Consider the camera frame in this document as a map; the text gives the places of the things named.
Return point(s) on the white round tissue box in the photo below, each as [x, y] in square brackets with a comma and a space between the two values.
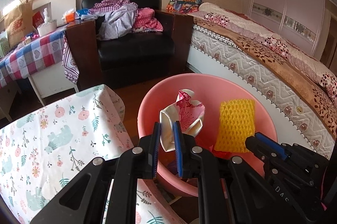
[47, 27]

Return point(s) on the blue plastic packet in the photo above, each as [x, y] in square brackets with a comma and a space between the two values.
[83, 13]

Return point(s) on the yellow foam fruit net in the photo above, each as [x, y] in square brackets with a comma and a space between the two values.
[234, 121]

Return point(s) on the plaid heart tablecloth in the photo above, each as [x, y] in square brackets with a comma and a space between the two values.
[34, 55]

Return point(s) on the brown paper shopping bag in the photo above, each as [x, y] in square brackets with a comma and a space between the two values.
[18, 23]

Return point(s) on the pink floral quilt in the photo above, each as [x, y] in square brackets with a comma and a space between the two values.
[297, 58]

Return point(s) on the pink plastic bucket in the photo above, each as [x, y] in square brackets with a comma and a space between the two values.
[152, 108]

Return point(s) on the white quilted mattress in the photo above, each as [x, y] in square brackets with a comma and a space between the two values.
[237, 55]

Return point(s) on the orange tissue pack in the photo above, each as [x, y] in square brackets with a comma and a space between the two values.
[69, 18]

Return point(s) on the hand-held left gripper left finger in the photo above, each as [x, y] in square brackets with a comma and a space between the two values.
[157, 153]

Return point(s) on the white side table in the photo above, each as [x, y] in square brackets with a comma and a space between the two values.
[50, 81]

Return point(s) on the brown floral blanket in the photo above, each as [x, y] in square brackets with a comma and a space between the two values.
[250, 45]

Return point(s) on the floral bear print tablecloth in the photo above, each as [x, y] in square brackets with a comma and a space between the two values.
[52, 134]

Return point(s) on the purple checkered shirt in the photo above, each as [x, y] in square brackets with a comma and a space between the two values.
[110, 4]

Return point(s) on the pink polka dot garment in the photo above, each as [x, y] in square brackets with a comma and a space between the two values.
[147, 19]

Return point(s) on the green white small carton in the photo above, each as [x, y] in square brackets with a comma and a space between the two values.
[4, 45]

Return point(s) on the small red bag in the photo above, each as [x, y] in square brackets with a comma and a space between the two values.
[37, 19]

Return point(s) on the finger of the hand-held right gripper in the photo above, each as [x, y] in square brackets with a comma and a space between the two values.
[270, 144]
[256, 149]

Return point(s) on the grey lavender garment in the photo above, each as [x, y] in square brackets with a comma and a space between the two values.
[118, 22]

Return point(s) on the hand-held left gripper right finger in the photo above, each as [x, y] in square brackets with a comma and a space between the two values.
[179, 153]

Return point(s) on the black leather armchair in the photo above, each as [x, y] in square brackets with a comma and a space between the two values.
[137, 52]

